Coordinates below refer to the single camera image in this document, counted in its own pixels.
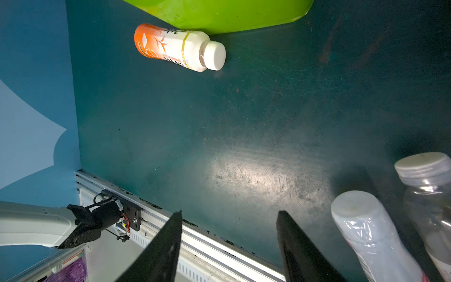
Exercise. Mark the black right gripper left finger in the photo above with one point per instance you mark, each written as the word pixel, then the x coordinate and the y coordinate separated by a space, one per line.
pixel 158 262

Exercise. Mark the white bottle red logo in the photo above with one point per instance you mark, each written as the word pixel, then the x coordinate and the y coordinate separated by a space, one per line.
pixel 368 229

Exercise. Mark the green plastic bin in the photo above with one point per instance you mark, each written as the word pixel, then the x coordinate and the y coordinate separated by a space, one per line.
pixel 225 16

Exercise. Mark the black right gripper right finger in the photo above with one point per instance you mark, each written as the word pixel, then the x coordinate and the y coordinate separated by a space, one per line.
pixel 302 261

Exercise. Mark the orange juice bottle back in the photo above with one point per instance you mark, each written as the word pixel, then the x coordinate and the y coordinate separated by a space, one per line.
pixel 193 50

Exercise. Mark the clear bottle green neck band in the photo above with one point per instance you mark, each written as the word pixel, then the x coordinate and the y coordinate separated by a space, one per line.
pixel 427 201

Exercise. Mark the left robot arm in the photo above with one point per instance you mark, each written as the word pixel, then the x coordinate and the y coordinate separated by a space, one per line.
pixel 63 228

